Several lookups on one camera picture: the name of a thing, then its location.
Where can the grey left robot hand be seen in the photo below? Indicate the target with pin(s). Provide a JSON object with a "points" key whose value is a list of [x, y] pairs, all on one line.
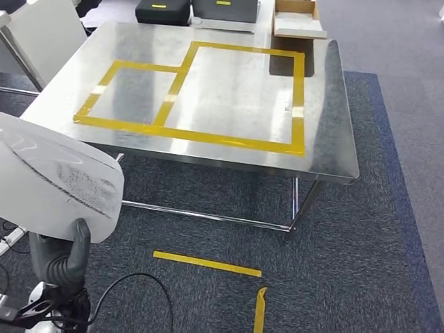
{"points": [[55, 262]]}

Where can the white curved plastic part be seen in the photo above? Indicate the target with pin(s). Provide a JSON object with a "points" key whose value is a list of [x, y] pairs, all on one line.
{"points": [[41, 184]]}

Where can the steel workbench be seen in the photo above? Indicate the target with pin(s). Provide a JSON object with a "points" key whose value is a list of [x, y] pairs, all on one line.
{"points": [[225, 92]]}

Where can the long yellow floor strip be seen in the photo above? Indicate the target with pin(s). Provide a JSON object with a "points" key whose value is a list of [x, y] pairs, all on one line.
{"points": [[208, 264]]}

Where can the pale table with white panel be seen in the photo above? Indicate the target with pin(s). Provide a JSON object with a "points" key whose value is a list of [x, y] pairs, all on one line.
{"points": [[44, 41]]}

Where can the black office chair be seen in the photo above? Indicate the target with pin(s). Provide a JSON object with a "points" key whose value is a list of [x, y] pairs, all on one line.
{"points": [[88, 5]]}

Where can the gold floor tape strip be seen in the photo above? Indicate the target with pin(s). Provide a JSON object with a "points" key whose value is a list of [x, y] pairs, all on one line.
{"points": [[259, 312]]}

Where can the black case with yellow label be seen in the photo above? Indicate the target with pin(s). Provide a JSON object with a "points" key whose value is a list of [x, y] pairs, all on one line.
{"points": [[163, 16]]}

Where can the small white round puck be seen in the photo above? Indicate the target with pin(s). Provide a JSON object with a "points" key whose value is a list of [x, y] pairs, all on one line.
{"points": [[197, 21]]}

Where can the grey laptop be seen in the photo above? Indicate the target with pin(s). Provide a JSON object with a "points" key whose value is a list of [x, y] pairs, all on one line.
{"points": [[225, 11]]}

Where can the white flat board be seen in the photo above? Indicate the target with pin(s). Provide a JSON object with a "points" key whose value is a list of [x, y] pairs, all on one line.
{"points": [[298, 30]]}

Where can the open cardboard box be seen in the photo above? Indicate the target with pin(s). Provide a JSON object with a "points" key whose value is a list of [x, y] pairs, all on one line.
{"points": [[294, 5]]}

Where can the yellow tape frame on workbench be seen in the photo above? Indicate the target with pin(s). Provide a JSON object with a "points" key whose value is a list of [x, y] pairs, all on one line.
{"points": [[208, 137]]}

